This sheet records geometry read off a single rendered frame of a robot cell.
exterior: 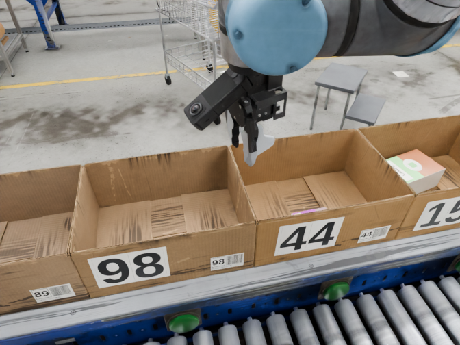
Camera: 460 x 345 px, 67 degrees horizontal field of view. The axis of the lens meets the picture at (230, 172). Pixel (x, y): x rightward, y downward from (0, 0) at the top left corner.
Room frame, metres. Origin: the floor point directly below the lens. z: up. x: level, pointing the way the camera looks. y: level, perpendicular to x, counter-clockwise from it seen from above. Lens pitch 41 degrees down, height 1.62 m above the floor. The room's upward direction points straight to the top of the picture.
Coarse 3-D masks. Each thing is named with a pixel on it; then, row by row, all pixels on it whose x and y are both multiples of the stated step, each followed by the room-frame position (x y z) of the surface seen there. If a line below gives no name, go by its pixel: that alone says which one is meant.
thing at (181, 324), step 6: (174, 318) 0.39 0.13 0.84; (180, 318) 0.38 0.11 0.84; (186, 318) 0.39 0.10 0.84; (192, 318) 0.39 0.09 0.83; (198, 318) 0.40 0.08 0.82; (174, 324) 0.38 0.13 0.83; (180, 324) 0.38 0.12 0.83; (186, 324) 0.38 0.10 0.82; (192, 324) 0.38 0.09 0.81; (174, 330) 0.38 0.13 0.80; (180, 330) 0.38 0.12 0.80; (186, 330) 0.38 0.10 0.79
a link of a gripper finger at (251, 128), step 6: (246, 114) 0.49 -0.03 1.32; (246, 120) 0.48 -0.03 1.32; (252, 120) 0.48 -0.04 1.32; (246, 126) 0.49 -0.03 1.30; (252, 126) 0.48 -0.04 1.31; (246, 132) 0.49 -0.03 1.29; (252, 132) 0.47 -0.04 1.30; (258, 132) 0.48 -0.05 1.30; (252, 138) 0.47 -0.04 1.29; (252, 144) 0.48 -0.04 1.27; (252, 150) 0.48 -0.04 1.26
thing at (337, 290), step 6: (342, 282) 0.48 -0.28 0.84; (330, 288) 0.47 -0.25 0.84; (336, 288) 0.46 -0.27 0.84; (342, 288) 0.47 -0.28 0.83; (348, 288) 0.47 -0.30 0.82; (324, 294) 0.46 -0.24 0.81; (330, 294) 0.46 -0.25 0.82; (336, 294) 0.46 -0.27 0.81; (342, 294) 0.47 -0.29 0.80; (330, 300) 0.46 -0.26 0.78
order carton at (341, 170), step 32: (256, 160) 0.80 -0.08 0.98; (288, 160) 0.82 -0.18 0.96; (320, 160) 0.84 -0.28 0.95; (352, 160) 0.84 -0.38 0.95; (384, 160) 0.71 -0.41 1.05; (256, 192) 0.76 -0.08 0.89; (288, 192) 0.76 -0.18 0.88; (320, 192) 0.75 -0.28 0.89; (352, 192) 0.76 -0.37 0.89; (384, 192) 0.67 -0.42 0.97; (256, 224) 0.50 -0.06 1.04; (288, 224) 0.51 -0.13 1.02; (352, 224) 0.55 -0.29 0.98; (384, 224) 0.57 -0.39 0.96; (256, 256) 0.50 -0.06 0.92; (288, 256) 0.52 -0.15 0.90
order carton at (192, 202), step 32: (128, 160) 0.72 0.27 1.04; (160, 160) 0.74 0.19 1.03; (192, 160) 0.76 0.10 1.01; (224, 160) 0.77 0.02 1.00; (96, 192) 0.70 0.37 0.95; (128, 192) 0.71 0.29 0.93; (160, 192) 0.73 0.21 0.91; (192, 192) 0.75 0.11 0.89; (224, 192) 0.76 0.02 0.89; (96, 224) 0.62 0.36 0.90; (128, 224) 0.63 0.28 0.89; (160, 224) 0.63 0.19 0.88; (192, 224) 0.63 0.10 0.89; (224, 224) 0.63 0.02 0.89; (96, 256) 0.42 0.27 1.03; (192, 256) 0.47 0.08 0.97; (96, 288) 0.42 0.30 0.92; (128, 288) 0.43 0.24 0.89
